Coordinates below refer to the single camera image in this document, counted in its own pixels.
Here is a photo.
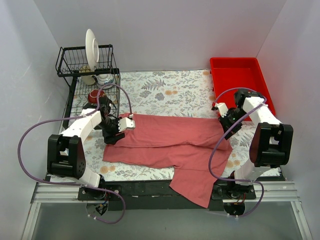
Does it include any white ceramic plate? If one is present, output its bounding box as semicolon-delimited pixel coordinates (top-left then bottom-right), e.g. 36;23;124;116
85;29;100;72

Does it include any red plastic bin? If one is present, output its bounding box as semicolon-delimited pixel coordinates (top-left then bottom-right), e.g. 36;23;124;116
209;57;276;114

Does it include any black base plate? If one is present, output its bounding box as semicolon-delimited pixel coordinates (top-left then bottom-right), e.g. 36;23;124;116
77;180;256;211

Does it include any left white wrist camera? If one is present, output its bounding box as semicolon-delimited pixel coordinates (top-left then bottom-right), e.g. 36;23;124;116
118;117;136;132

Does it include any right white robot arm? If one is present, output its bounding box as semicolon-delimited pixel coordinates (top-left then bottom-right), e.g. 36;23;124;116
213;88;294;199

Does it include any black wire dish rack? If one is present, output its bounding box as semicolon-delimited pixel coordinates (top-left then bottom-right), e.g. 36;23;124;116
55;44;121;129

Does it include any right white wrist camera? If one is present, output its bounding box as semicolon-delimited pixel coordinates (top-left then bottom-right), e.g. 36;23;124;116
212;102;229;118

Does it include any floral table mat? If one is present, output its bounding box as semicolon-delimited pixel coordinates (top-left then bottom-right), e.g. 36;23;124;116
49;69;282;182

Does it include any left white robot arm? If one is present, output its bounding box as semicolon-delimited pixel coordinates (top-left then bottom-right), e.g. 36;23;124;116
47;96;125;200

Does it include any pink red t shirt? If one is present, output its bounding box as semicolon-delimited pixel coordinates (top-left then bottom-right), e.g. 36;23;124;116
102;114;233;208

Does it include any blue white floral teapot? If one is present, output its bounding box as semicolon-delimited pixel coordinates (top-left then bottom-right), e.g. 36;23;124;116
91;73;115;87

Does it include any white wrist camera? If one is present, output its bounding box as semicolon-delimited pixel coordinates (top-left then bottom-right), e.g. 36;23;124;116
212;102;229;118
118;117;136;132

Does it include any aluminium frame rail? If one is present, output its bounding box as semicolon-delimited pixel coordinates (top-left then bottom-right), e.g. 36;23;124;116
22;177;312;240

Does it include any red ceramic bowl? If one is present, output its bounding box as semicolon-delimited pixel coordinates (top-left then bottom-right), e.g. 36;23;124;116
87;89;106;104

